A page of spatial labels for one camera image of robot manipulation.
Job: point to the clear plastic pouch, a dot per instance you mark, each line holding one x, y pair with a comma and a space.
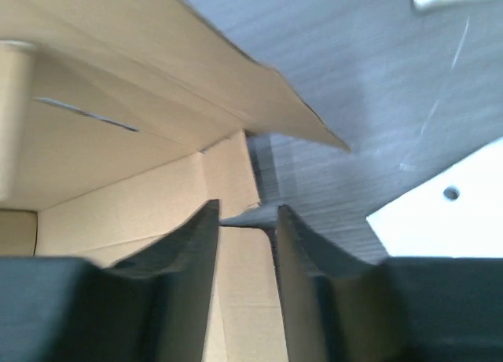
457, 213

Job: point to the brown cardboard sheet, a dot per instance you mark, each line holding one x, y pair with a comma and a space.
120, 119

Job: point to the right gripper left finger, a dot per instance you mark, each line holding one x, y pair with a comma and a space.
150, 306

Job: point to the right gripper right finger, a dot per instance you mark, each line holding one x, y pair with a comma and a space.
336, 307

